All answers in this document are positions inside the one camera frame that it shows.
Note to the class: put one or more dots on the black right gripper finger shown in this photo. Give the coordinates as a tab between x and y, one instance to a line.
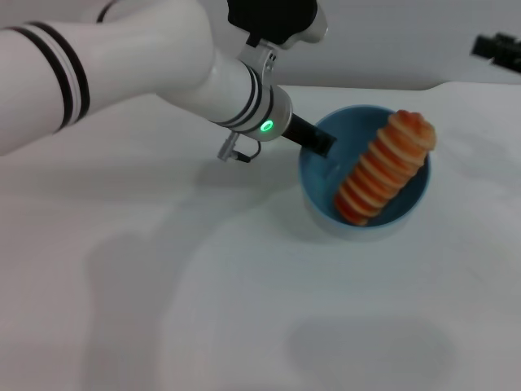
484	45

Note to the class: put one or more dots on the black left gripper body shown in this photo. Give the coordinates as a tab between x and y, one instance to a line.
300	130

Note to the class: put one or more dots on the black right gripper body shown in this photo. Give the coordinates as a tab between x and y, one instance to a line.
506	51

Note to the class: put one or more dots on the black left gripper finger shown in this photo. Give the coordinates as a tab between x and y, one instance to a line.
321	142

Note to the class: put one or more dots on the blue bowl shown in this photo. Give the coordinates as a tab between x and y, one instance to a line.
321	183

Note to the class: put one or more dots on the orange ridged bread loaf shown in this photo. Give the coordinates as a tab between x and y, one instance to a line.
382	171

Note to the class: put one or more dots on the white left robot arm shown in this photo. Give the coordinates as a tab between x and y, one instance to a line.
106	69

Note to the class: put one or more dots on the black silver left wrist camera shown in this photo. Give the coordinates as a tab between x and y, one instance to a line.
277	20

